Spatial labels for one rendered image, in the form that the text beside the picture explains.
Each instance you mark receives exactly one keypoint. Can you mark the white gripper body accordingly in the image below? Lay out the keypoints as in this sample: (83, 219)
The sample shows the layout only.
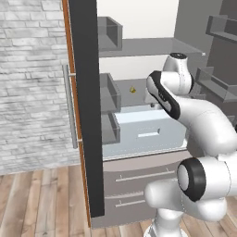
(150, 98)

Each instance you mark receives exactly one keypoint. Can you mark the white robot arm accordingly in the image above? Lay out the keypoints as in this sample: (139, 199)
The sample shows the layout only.
(209, 129)

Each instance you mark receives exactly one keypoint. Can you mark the grey glass fridge shelf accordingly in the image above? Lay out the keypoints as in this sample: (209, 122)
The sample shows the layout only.
(148, 47)
(129, 98)

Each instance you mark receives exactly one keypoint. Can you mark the pale blue fridge drawer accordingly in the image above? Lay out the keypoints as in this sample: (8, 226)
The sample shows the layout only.
(132, 123)

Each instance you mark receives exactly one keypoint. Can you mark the dark grey fridge door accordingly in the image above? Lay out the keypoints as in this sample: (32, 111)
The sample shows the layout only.
(84, 108)

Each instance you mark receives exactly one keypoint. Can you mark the grey fridge body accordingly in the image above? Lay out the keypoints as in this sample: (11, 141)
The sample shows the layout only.
(139, 18)

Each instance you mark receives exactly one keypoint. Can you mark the grey fridge door with bins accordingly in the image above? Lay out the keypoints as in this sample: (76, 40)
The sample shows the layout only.
(223, 61)

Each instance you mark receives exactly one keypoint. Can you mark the grey freezer drawer front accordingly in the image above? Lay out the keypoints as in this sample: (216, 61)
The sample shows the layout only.
(123, 213)
(139, 185)

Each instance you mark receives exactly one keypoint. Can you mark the small yellow food item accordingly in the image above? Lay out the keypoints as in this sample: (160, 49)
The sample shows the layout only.
(132, 89)

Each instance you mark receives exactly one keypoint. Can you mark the grey door bin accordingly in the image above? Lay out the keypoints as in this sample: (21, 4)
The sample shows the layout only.
(109, 129)
(108, 94)
(108, 34)

